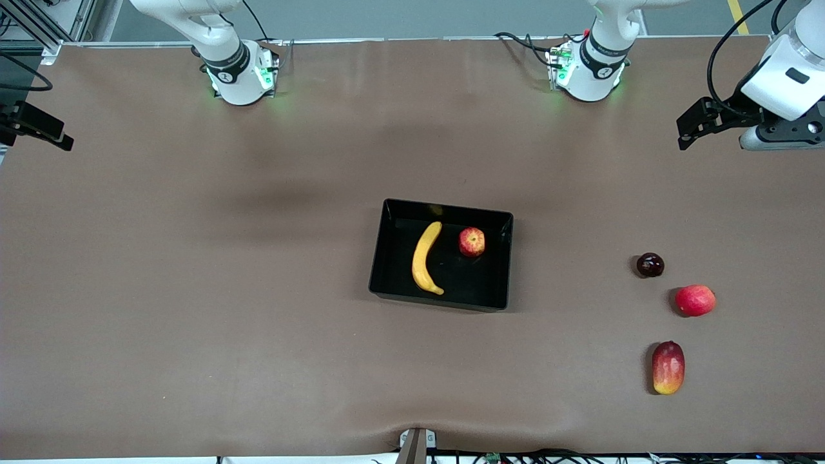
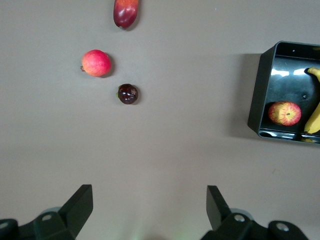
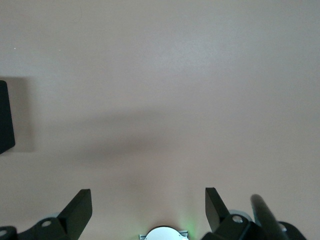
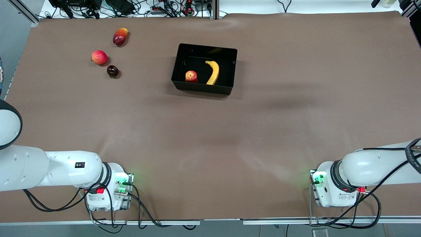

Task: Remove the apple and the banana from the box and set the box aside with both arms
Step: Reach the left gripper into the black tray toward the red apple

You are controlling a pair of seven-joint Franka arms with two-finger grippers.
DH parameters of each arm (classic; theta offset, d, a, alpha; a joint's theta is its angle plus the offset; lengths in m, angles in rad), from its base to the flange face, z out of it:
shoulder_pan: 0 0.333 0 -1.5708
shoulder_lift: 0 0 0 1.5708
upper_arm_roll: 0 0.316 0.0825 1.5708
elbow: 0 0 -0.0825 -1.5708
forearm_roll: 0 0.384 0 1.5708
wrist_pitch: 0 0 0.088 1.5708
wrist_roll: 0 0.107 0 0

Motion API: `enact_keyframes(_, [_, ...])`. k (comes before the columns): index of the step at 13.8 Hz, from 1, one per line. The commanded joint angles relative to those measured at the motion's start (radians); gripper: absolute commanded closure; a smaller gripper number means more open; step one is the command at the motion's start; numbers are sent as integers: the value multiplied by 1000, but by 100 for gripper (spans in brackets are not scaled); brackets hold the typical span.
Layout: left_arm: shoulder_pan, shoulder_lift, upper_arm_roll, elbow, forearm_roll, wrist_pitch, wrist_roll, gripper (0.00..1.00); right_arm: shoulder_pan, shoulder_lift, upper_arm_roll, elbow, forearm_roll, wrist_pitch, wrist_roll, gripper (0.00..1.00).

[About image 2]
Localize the dark purple mangosteen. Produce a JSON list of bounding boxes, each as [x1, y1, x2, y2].
[[116, 83, 139, 105]]

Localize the red yellow striped apple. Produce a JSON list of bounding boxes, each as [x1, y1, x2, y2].
[[268, 100, 302, 127]]

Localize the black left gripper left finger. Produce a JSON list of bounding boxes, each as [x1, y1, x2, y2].
[[0, 184, 94, 240]]

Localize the black plastic tray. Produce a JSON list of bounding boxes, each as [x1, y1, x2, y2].
[[247, 40, 320, 145]]

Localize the dark red mango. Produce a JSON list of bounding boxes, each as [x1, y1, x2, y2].
[[113, 0, 140, 29]]

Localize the yellow banana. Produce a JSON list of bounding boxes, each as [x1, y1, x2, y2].
[[303, 66, 320, 136]]

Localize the pink-red pomegranate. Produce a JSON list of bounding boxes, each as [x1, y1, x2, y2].
[[80, 49, 112, 78]]

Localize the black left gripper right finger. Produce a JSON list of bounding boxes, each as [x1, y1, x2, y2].
[[199, 185, 310, 240]]

